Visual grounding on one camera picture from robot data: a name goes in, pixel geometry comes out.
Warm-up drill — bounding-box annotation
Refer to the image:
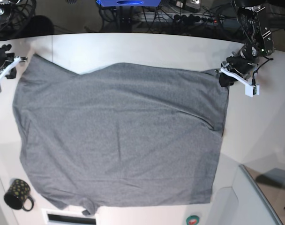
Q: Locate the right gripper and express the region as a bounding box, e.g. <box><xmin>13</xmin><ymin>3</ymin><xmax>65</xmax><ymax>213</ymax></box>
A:
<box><xmin>0</xmin><ymin>45</ymin><xmax>17</xmax><ymax>79</ymax></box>

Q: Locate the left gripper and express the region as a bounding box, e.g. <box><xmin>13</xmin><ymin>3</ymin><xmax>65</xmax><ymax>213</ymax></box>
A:
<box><xmin>219</xmin><ymin>48</ymin><xmax>259</xmax><ymax>87</ymax></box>

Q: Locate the grey t-shirt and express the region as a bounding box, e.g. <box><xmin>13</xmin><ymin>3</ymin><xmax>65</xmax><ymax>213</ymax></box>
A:
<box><xmin>13</xmin><ymin>55</ymin><xmax>229</xmax><ymax>214</ymax></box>

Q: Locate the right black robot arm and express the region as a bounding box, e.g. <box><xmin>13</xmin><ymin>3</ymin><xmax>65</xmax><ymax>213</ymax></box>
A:
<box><xmin>0</xmin><ymin>0</ymin><xmax>37</xmax><ymax>79</ymax></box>

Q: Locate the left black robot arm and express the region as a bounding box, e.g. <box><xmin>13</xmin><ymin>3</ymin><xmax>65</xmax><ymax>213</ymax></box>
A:
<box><xmin>215</xmin><ymin>0</ymin><xmax>274</xmax><ymax>87</ymax></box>

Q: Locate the black power strip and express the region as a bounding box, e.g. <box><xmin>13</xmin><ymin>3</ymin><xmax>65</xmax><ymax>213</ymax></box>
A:
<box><xmin>172</xmin><ymin>14</ymin><xmax>218</xmax><ymax>25</ymax></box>

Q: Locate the blue box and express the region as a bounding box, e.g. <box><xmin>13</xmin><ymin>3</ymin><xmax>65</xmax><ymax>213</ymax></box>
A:
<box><xmin>96</xmin><ymin>0</ymin><xmax>161</xmax><ymax>7</ymax></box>

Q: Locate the red green round button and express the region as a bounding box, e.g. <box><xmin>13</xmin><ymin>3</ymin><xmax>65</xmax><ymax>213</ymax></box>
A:
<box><xmin>186</xmin><ymin>215</ymin><xmax>200</xmax><ymax>225</ymax></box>

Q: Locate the white slotted panel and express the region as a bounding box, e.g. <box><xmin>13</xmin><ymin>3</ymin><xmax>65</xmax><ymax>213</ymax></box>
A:
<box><xmin>41</xmin><ymin>209</ymin><xmax>97</xmax><ymax>225</ymax></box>

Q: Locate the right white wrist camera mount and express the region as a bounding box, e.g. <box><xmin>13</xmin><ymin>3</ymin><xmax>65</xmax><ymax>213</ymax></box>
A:
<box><xmin>0</xmin><ymin>56</ymin><xmax>28</xmax><ymax>93</ymax></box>

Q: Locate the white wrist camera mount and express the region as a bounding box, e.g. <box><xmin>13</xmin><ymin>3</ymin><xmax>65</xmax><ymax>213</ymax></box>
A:
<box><xmin>215</xmin><ymin>50</ymin><xmax>260</xmax><ymax>97</ymax></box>
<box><xmin>0</xmin><ymin>56</ymin><xmax>28</xmax><ymax>93</ymax></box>

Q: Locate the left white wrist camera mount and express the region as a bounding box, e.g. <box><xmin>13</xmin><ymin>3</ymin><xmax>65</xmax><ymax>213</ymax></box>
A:
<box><xmin>215</xmin><ymin>50</ymin><xmax>260</xmax><ymax>97</ymax></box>

